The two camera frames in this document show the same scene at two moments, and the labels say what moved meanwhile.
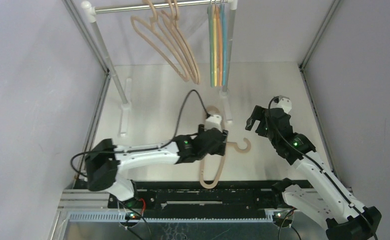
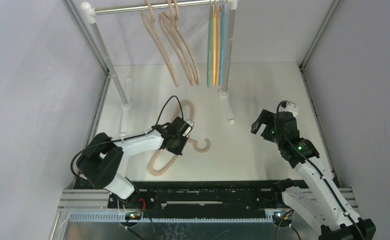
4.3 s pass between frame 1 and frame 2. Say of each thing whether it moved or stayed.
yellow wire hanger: stayed
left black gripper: moved
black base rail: stayed
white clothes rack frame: stayed
